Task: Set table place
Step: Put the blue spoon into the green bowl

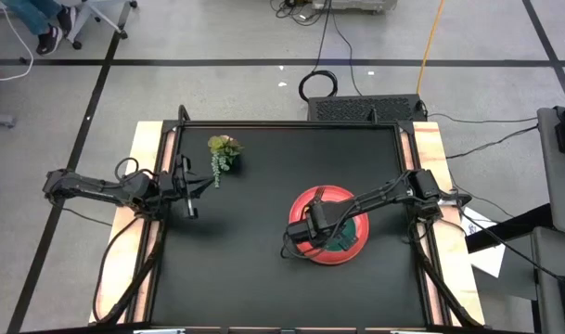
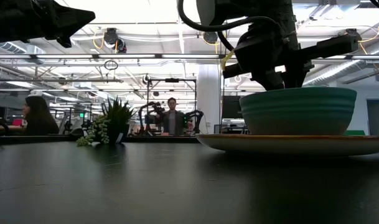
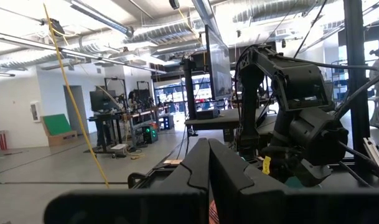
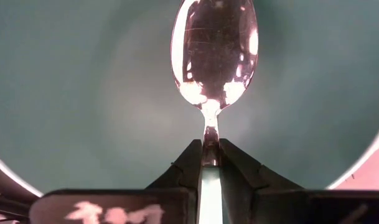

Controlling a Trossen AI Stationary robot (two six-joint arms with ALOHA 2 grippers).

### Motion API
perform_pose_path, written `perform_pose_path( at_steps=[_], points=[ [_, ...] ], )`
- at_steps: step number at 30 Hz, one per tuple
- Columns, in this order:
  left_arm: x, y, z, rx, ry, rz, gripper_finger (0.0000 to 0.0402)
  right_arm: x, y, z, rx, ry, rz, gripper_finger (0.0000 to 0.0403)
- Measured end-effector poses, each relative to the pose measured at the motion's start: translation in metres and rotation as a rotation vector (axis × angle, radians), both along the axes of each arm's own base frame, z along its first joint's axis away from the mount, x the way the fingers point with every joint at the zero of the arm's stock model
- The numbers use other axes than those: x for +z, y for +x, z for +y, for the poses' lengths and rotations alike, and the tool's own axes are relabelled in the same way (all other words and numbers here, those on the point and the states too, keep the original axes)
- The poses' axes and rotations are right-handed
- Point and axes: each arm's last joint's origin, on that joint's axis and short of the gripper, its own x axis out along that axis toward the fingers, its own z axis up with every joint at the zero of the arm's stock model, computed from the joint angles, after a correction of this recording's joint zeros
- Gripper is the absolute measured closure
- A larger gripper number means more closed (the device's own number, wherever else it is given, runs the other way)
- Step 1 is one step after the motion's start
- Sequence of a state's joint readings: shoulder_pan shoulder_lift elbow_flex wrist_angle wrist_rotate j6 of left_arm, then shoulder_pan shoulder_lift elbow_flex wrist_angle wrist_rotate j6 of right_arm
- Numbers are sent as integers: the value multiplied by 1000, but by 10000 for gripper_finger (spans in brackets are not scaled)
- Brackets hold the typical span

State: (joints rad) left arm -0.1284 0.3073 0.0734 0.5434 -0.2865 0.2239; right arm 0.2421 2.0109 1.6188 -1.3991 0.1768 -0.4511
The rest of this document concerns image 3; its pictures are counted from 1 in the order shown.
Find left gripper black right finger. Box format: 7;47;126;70
208;139;289;224

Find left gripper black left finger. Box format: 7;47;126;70
154;138;210;194

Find yellow tag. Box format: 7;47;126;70
261;155;272;175

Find silver aluminium bar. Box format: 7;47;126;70
362;137;379;181

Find computer tower blue lights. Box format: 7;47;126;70
160;113;175;130

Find computer tower green lights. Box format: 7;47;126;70
141;124;159;144

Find white wheeled box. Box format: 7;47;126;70
110;143;128;159

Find grey workbench wooden top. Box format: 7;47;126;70
120;105;170;150

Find black standing desk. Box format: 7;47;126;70
87;113;124;155

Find large flat screen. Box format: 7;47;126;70
204;24;233;101

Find black monitor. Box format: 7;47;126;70
89;89;117;112

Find brown cardboard box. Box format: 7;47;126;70
47;130;78;147

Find green board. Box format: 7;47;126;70
40;113;73;137

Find red white striped bin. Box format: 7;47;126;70
0;129;8;151

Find black curved corner handle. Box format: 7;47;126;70
128;172;147;189

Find yellow hanging cable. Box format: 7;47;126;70
42;2;111;189

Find white wall-mounted box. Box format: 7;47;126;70
29;101;41;123

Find black ceiling cable reel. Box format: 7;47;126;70
47;17;65;37

